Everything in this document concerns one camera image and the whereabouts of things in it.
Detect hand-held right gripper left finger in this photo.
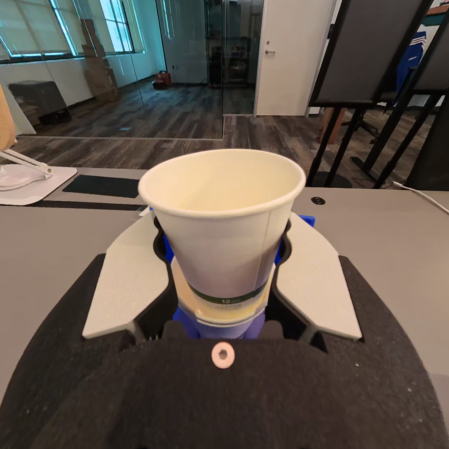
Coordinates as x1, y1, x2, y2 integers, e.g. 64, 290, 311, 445
82, 216, 177, 340

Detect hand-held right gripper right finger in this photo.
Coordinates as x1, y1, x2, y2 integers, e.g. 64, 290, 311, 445
272, 212, 362, 342

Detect blue plastic bin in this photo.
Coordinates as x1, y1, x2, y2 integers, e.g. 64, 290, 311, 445
149, 206, 316, 340

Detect green-striped white paper cup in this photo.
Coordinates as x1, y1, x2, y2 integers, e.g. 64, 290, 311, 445
138, 149, 306, 304
171, 256, 278, 325

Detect black monitor floor stand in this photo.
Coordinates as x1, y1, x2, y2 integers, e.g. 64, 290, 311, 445
307, 102, 442, 190

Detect black office chair base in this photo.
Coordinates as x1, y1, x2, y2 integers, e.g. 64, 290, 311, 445
342, 119, 380, 140

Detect dark low cabinet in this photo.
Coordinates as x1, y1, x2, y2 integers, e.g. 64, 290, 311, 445
9, 81, 72, 126

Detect stacked cardboard boxes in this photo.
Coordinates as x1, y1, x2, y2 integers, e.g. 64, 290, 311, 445
81, 18, 120, 103

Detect white door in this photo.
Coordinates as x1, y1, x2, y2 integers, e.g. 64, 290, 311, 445
254, 0, 337, 116

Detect dark shelving unit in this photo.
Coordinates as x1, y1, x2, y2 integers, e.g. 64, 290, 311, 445
207, 35, 252, 88

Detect blue jacket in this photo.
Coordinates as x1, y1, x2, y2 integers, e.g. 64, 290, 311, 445
395, 31, 427, 103

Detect black easel signboard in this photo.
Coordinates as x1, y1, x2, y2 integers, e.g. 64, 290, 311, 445
309, 0, 435, 108

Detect wooden table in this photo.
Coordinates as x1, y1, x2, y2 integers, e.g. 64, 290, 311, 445
425, 3, 449, 26

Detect black desk cable flap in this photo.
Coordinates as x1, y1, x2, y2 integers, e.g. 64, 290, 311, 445
62, 175, 141, 199

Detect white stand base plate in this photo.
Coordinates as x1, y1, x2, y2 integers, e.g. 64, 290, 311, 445
0, 150, 78, 206

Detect white cable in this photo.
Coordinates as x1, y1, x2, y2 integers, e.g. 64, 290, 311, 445
393, 181, 449, 215

